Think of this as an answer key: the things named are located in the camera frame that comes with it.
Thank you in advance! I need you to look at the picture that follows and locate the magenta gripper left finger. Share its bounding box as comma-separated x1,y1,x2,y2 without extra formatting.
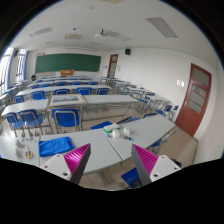
64,144,91,184

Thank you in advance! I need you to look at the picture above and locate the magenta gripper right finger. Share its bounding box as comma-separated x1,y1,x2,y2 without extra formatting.
131,144,158,186

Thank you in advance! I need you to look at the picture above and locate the blue folded towel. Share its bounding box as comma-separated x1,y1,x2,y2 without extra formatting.
38,136,74,157

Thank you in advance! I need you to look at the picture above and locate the blue chair under table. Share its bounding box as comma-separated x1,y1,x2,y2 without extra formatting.
121,168,140,189

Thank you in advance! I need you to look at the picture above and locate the white cup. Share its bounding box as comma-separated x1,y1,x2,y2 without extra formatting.
124,127,130,136

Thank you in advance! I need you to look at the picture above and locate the blue chair front centre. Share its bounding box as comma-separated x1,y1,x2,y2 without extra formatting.
51,108,80,131

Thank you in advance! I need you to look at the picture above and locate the green white box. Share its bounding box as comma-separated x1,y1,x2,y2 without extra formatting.
103,123,120,133

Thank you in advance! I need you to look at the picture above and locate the yellow tape measure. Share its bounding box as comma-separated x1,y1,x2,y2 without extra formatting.
25,150,33,159

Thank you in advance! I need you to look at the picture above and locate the blue chair front left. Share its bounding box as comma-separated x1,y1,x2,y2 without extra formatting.
19,109,44,134

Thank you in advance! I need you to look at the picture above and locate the framed landscape picture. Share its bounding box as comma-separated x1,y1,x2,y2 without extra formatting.
48,94,85,106

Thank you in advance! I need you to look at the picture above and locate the blue chair second row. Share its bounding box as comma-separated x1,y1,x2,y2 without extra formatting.
54,88,69,95
31,91,44,100
77,87,92,95

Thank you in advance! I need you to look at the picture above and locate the blue chair far left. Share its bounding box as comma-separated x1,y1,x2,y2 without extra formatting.
5,113,24,136

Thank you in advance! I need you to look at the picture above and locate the orange lectern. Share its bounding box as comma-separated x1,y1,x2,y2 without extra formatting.
60,70,74,76

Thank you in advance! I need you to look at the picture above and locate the red-brown near door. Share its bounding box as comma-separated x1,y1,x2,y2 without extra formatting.
175,64,212,136

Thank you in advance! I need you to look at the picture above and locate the red-brown door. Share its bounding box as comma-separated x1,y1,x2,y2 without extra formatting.
107,54,118,78
175,64,212,136

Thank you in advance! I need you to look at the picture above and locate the green chalkboard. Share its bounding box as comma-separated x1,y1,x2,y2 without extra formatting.
35,54,101,73

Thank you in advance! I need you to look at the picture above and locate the red-brown far door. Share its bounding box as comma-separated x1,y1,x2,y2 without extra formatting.
107,54,118,78

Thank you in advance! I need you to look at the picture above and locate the window with blue curtain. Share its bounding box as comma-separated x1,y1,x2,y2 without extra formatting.
0,47,28,93

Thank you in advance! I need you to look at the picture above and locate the ceiling projector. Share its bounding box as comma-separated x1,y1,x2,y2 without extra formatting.
94,30,107,39

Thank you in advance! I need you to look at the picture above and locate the black wall speaker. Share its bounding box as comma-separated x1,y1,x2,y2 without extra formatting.
125,49,131,55

